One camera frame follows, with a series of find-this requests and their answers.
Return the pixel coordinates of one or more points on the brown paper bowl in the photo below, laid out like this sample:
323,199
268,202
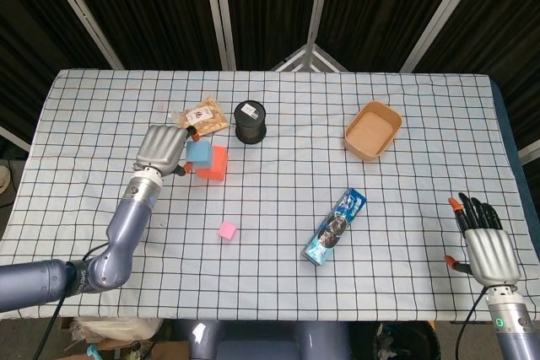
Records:
373,130

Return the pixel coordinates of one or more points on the small pink cube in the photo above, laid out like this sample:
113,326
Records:
227,232

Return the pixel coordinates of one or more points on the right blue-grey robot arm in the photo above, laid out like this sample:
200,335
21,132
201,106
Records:
512,326

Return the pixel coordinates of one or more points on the orange foam cube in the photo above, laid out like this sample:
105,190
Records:
217,168

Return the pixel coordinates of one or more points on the beige round object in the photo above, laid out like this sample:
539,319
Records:
3,178

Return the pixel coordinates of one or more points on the blue-grey robot torso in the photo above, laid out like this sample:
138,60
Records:
253,343

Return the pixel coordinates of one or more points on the black trash bin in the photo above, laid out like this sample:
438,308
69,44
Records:
413,343

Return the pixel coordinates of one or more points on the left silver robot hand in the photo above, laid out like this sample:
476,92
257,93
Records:
162,147

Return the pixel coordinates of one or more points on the blue cookie package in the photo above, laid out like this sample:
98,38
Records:
333,229

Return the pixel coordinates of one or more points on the blue foam cube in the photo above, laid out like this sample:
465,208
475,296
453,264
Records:
200,152

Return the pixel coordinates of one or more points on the clear peanut snack packet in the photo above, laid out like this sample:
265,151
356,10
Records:
206,115

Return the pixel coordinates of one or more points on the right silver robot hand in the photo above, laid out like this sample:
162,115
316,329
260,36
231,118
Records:
491,254

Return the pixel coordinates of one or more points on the white plastic bag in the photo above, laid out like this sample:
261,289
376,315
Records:
114,328

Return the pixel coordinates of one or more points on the black mesh pen holder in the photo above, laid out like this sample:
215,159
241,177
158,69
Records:
250,121

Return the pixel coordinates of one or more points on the brown cardboard box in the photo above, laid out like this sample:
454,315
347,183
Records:
169,351

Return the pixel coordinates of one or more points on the white checkered tablecloth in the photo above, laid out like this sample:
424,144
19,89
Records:
295,166

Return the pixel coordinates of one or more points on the white triangular screen foot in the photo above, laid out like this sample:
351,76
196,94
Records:
310,54

